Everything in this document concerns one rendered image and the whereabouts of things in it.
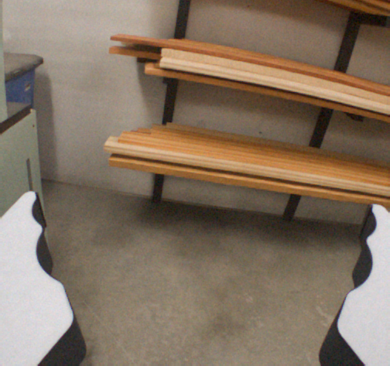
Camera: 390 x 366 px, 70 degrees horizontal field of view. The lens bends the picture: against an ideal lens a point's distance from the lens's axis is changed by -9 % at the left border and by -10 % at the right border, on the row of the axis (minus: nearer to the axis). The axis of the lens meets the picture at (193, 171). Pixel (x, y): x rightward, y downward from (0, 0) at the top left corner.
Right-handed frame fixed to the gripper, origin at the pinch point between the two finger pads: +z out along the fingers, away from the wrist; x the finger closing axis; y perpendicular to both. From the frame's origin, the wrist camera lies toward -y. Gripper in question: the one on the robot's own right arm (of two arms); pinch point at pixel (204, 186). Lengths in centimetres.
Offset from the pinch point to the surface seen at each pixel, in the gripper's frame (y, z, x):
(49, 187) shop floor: 110, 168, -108
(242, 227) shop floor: 129, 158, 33
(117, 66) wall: 26, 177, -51
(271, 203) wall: 122, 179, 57
